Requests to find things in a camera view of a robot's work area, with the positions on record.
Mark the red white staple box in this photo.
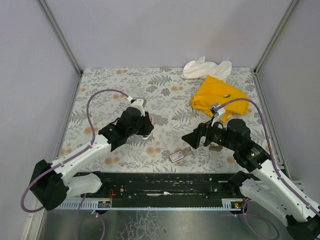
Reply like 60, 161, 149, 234
169, 151, 185, 163

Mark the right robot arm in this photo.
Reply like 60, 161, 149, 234
182, 119, 320, 240

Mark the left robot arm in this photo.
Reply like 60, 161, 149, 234
29, 106, 154, 211

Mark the floral table mat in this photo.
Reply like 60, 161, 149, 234
51, 66, 291, 181

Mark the yellow cloth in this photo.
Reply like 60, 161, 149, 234
190, 76, 249, 122

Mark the white cloth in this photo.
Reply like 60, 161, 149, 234
181, 56, 232, 81

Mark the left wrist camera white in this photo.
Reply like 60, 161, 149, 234
126, 96, 147, 117

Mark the right aluminium frame post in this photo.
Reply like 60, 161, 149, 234
254, 0, 301, 75

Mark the aluminium frame post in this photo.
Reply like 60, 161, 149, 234
254, 0, 301, 75
37, 0, 83, 76

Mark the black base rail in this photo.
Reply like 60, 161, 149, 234
86, 171, 244, 200

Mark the white slotted cable duct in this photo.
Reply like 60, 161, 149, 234
57, 195, 242, 210

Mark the left aluminium frame post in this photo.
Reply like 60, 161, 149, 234
37, 0, 83, 76

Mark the left floor purple cable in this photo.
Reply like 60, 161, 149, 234
74, 193, 107, 240

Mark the floor purple cable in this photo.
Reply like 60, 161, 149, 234
237, 198, 280, 240
74, 193, 107, 240

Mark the right floor purple cable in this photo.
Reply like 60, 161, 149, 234
237, 198, 280, 240

